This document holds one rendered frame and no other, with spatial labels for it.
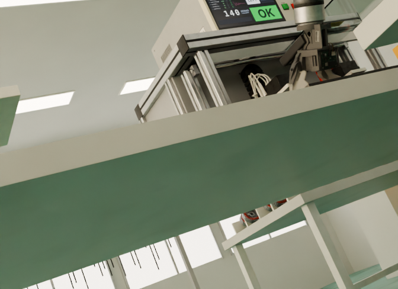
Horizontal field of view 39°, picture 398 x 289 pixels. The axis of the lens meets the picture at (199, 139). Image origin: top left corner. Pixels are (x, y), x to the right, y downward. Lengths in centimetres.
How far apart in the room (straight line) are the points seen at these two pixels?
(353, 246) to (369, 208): 391
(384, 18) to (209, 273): 761
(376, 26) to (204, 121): 32
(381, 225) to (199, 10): 422
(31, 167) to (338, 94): 63
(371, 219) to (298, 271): 360
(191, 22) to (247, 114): 78
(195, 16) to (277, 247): 750
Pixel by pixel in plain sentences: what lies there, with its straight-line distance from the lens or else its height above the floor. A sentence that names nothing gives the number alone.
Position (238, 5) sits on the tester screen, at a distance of 174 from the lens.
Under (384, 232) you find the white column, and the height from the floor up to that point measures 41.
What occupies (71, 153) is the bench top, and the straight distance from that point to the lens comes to 87.
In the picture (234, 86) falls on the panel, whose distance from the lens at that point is 172.
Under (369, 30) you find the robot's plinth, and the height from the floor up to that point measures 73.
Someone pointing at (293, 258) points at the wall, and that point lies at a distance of 915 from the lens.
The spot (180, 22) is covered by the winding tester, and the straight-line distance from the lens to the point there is 181.
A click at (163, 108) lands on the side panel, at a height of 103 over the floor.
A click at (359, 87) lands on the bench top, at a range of 122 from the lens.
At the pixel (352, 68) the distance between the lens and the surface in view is 171.
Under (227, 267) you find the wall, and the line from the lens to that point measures 853.
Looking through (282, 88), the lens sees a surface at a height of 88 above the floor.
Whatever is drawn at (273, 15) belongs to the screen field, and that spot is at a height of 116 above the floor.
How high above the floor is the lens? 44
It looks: 16 degrees up
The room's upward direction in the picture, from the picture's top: 23 degrees counter-clockwise
